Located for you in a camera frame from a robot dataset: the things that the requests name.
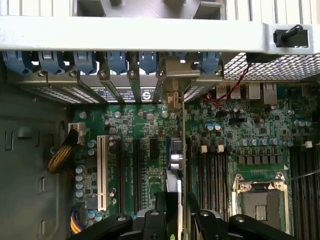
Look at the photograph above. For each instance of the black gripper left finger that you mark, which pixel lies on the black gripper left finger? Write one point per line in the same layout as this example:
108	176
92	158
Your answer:
152	225

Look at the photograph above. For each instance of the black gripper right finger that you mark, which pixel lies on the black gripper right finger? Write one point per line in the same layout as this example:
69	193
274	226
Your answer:
207	225

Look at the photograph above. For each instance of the black RAM slot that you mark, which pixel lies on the black RAM slot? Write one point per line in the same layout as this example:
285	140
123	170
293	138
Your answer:
216	180
201	180
208	180
224	180

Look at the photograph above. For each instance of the long black expansion slot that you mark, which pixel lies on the long black expansion slot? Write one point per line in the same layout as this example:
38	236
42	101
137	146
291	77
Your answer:
136	175
121	175

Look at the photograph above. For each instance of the white PCI expansion slot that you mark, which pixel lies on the white PCI expansion slot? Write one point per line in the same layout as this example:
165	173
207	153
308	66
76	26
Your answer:
102	172

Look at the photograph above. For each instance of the short black expansion slot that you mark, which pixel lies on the short black expansion slot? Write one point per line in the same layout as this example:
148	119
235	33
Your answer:
154	150

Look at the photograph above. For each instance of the black RAM slot bank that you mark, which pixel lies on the black RAM slot bank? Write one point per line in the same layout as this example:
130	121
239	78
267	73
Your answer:
306	195

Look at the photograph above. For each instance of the metal slot cover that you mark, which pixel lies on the metal slot cover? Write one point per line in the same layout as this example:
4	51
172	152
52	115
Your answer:
110	87
135	87

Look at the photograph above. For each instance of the blue slot retention clip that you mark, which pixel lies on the blue slot retention clip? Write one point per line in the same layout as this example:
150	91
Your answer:
17	62
85	62
148	62
211	63
117	62
51	61

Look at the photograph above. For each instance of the green motherboard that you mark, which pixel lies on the green motherboard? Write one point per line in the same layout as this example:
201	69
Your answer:
250	130

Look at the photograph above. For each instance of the white power connector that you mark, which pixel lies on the white power connector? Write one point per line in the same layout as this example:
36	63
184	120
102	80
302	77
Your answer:
76	130

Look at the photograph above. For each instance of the silver rear port block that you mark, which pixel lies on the silver rear port block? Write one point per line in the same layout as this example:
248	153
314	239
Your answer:
250	91

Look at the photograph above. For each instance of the grey metal PC case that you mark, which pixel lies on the grey metal PC case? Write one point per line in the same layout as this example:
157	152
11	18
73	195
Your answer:
150	32

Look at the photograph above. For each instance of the black case latch knob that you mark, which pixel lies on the black case latch knob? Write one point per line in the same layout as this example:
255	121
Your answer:
291	33

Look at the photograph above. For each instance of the grey parts rack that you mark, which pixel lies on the grey parts rack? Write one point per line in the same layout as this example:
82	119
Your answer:
150	8

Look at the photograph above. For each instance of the CPU socket with metal frame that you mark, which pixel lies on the CPU socket with metal frame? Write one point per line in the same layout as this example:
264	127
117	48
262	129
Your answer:
262	200

